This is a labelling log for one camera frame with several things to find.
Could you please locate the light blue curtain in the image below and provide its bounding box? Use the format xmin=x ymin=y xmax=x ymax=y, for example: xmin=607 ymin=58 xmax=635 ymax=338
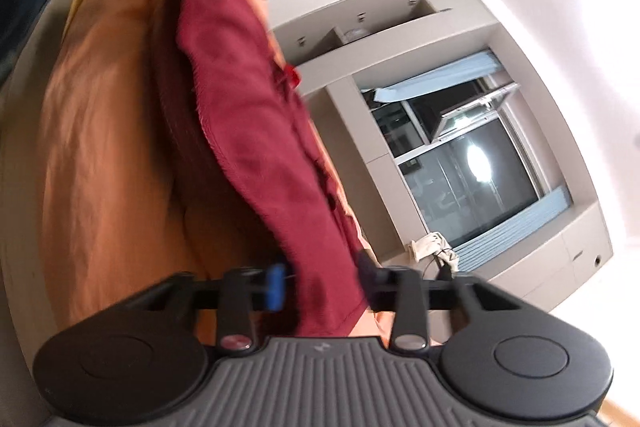
xmin=375 ymin=49 xmax=504 ymax=104
xmin=452 ymin=184 xmax=574 ymax=276

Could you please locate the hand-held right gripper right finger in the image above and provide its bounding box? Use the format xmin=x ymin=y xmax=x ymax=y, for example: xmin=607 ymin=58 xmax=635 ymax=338
xmin=356 ymin=251 xmax=532 ymax=355

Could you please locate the grey built-in cabinet unit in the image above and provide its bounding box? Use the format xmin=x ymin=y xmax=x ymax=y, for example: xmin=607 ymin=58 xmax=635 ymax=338
xmin=267 ymin=0 xmax=615 ymax=314

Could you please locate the white garment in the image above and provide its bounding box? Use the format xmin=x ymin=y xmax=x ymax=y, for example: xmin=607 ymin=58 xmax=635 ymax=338
xmin=405 ymin=232 xmax=461 ymax=271

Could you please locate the dark red long-sleeve shirt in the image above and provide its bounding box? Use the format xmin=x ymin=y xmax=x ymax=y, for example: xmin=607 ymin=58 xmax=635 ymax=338
xmin=175 ymin=0 xmax=375 ymax=339

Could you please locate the orange blanket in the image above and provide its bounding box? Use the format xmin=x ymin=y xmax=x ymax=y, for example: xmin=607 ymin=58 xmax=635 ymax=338
xmin=40 ymin=0 xmax=396 ymax=344

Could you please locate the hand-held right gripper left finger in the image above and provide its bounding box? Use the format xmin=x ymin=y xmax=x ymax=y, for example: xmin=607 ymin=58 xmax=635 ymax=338
xmin=117 ymin=263 xmax=287 ymax=356

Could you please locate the grey wardrobe door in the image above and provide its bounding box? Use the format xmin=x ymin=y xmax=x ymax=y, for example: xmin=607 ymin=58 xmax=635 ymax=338
xmin=270 ymin=0 xmax=426 ymax=54

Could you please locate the window with open sash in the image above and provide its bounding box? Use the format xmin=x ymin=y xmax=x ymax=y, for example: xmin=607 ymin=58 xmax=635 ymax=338
xmin=360 ymin=77 xmax=547 ymax=249

